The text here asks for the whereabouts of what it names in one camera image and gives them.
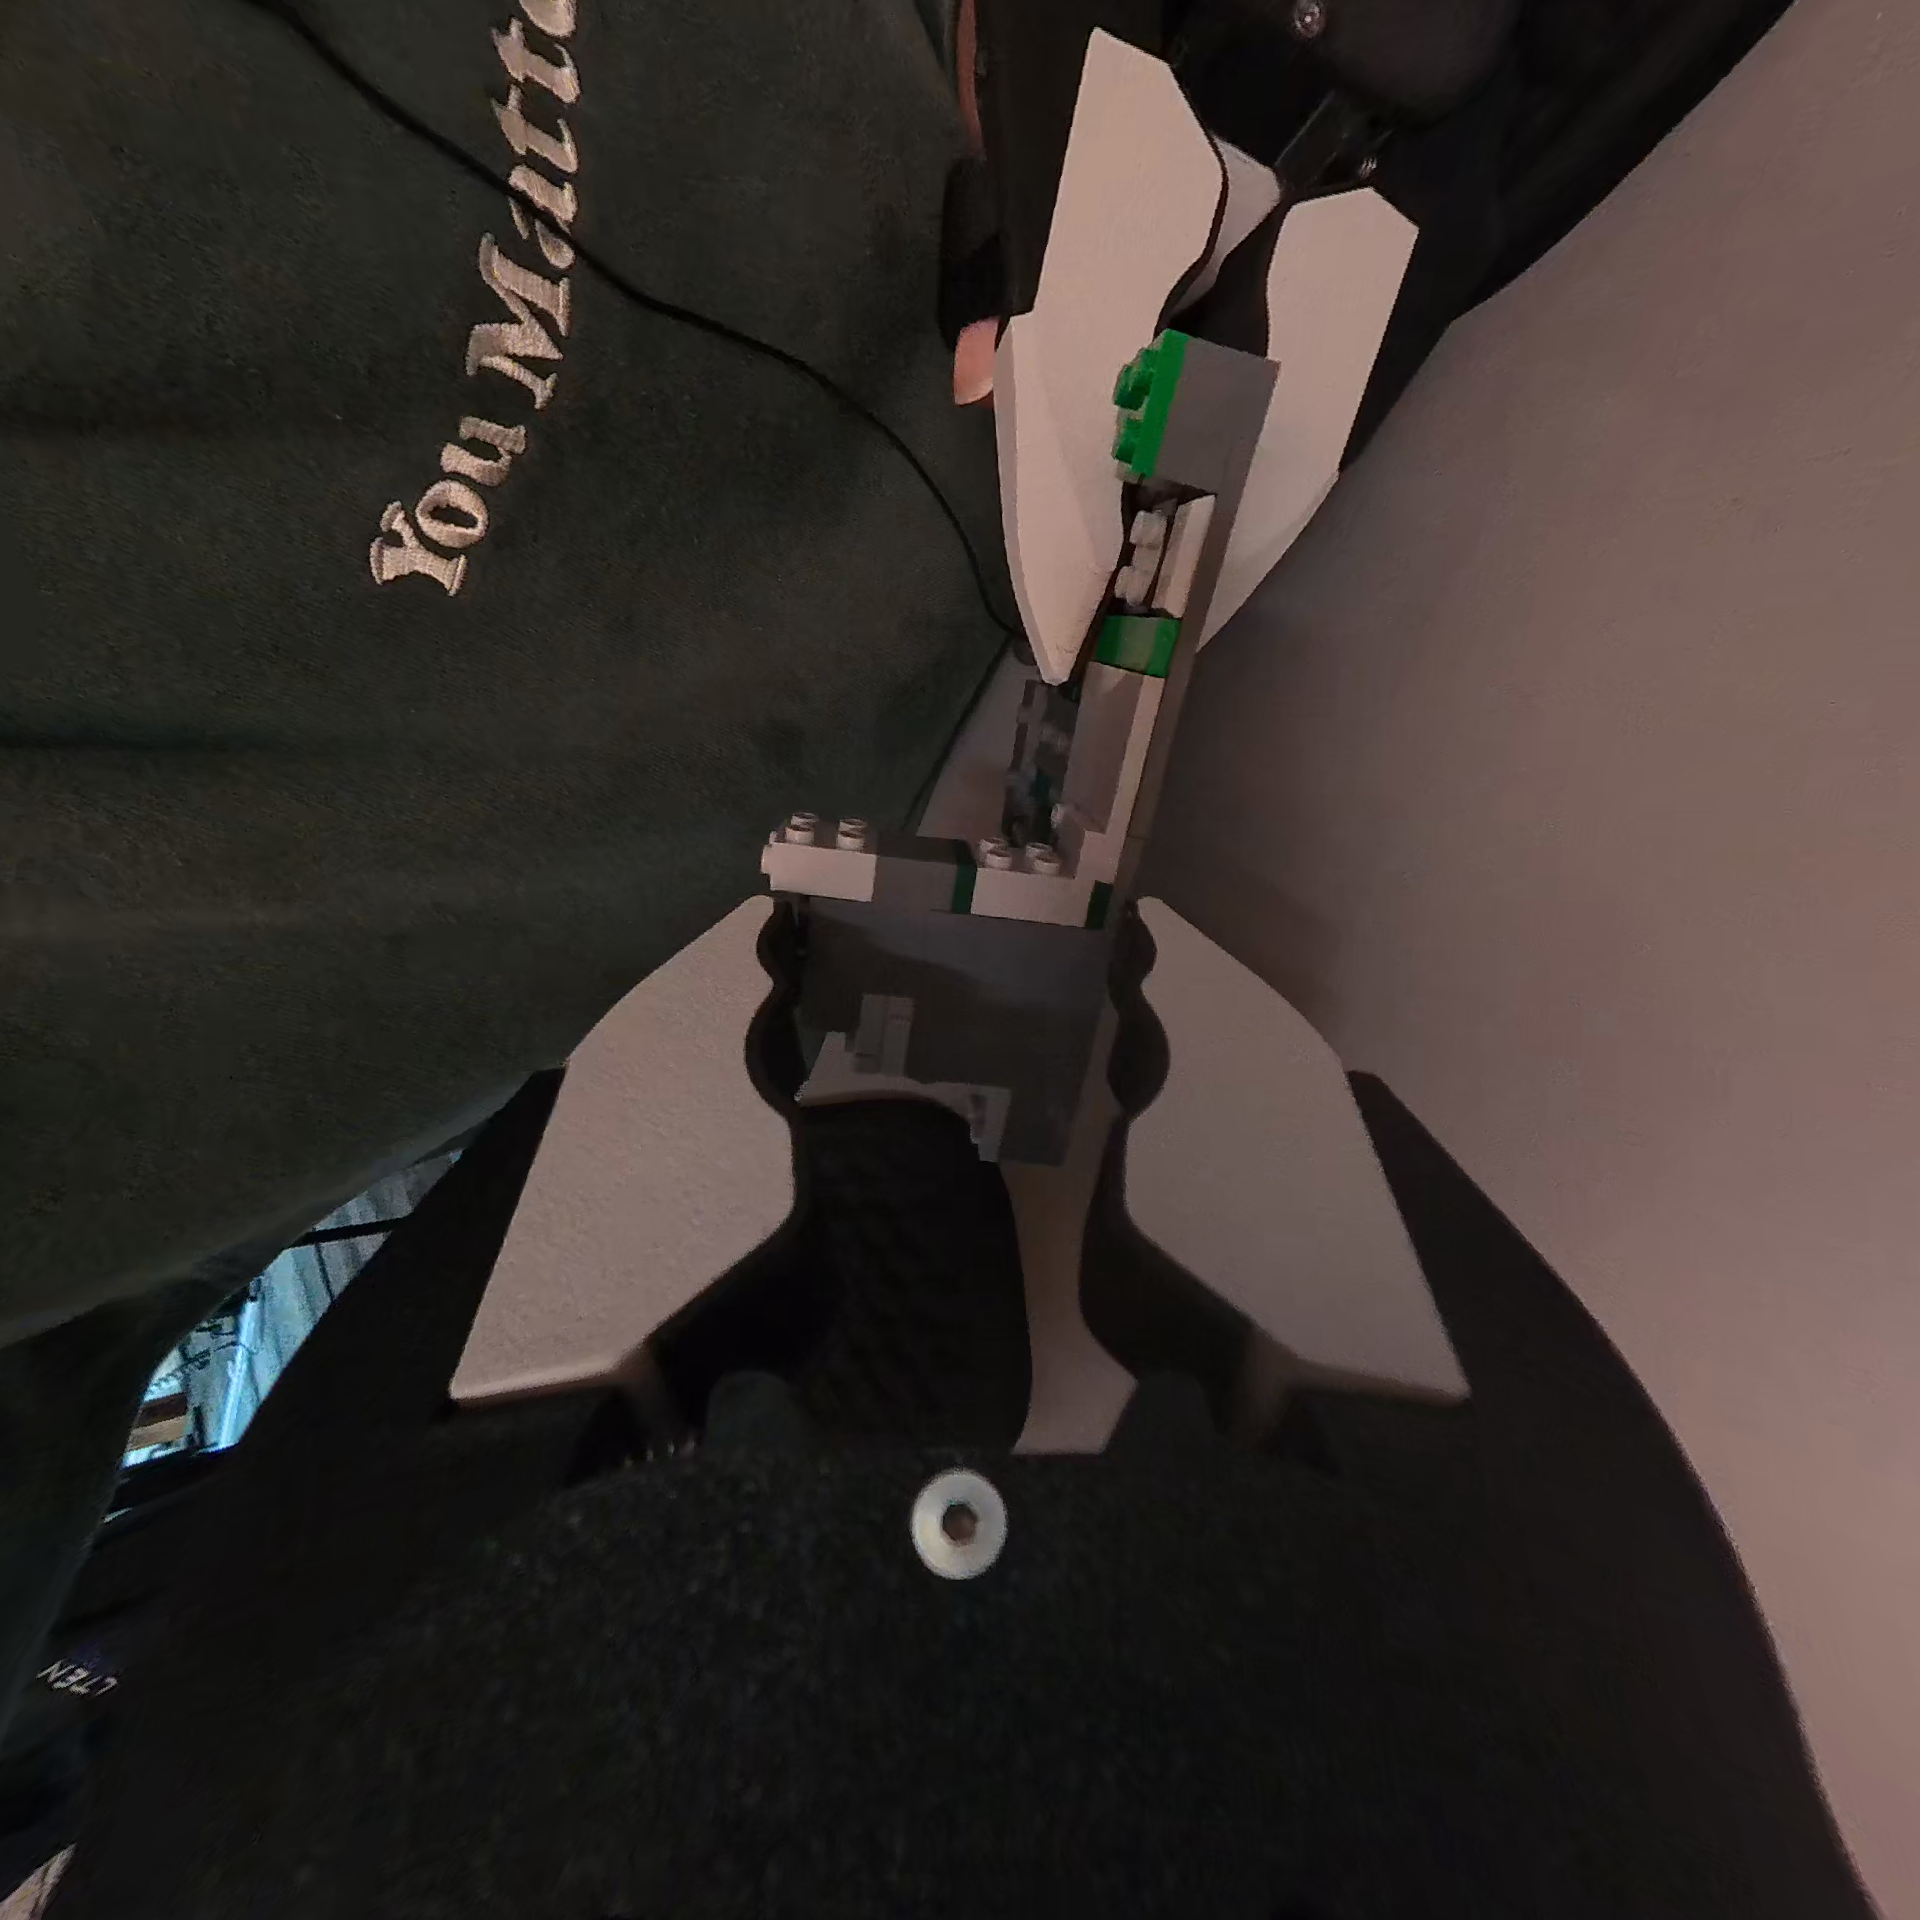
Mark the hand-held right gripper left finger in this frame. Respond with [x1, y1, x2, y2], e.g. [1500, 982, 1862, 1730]
[448, 897, 818, 1404]

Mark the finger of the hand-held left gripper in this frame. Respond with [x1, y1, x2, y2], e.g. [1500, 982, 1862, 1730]
[1209, 194, 1421, 635]
[992, 26, 1235, 685]

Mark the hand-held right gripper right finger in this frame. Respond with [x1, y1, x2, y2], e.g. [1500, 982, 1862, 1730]
[1099, 897, 1474, 1404]

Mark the bright green brick plate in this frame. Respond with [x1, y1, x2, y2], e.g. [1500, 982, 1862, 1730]
[1111, 330, 1196, 466]

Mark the grey toy brick model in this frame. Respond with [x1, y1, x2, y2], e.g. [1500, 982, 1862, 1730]
[760, 327, 1282, 1170]

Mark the grey desk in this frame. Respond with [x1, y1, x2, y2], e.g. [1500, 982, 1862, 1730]
[901, 0, 1920, 1920]

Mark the black mesh pad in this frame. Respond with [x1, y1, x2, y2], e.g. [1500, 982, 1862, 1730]
[793, 1102, 1040, 1450]

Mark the person's green sweatshirt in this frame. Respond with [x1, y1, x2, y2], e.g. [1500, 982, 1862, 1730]
[0, 0, 1038, 1697]

